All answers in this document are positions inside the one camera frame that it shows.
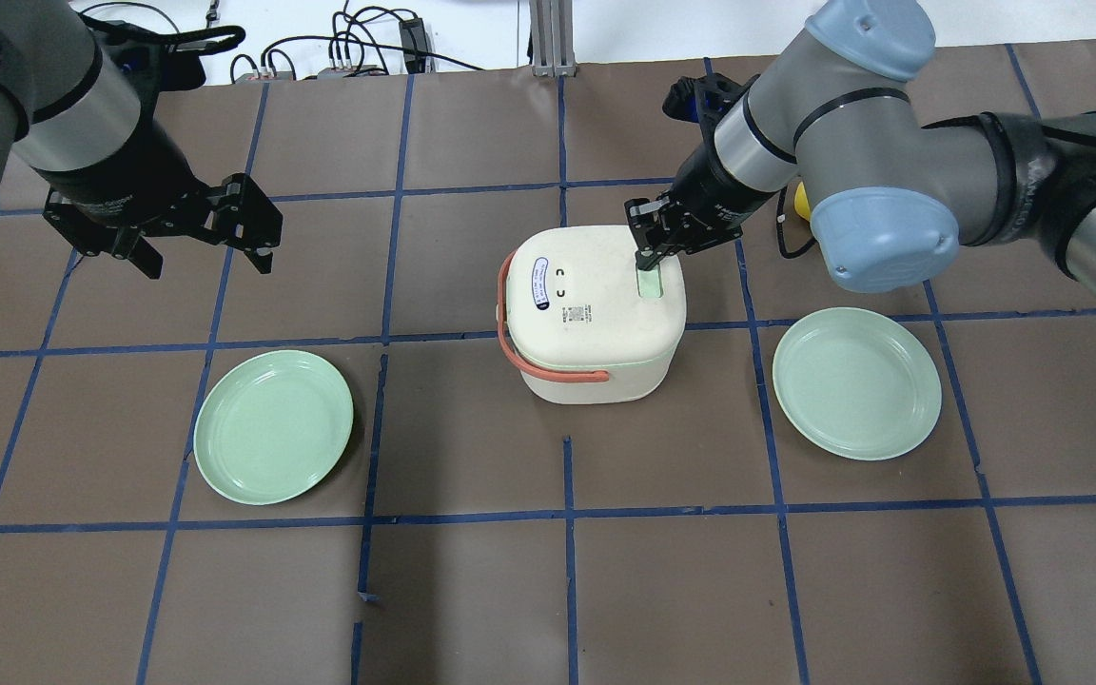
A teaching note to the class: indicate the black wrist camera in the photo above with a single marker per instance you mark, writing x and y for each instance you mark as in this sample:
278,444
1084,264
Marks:
705,98
160,62

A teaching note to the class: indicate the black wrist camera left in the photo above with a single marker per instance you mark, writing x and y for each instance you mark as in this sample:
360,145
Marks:
160,62

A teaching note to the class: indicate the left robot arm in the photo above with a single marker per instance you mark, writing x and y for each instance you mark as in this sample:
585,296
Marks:
77,105

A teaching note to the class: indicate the green plate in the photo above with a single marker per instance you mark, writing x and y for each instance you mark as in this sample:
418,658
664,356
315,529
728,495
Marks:
273,427
857,384

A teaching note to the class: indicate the green plate on right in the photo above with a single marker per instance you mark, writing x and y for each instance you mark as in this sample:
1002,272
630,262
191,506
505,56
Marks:
857,384

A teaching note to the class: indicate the green plate on left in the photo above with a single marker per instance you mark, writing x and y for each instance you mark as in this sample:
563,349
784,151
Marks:
273,427

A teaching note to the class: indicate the white rice cooker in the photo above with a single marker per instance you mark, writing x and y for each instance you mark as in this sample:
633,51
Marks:
583,324

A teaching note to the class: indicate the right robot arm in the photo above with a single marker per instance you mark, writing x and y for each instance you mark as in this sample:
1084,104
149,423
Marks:
891,201

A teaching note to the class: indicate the aluminium frame post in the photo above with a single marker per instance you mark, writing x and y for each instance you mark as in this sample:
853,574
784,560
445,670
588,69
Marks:
552,38

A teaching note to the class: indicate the yellow lemon toy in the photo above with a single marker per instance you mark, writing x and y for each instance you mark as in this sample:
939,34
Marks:
801,202

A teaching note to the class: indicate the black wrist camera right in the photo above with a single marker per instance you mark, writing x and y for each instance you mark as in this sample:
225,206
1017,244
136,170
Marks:
705,98

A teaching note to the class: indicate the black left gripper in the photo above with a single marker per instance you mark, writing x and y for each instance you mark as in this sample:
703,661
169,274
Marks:
126,197

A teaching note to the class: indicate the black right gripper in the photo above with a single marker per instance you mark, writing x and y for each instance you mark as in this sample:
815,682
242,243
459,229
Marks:
712,193

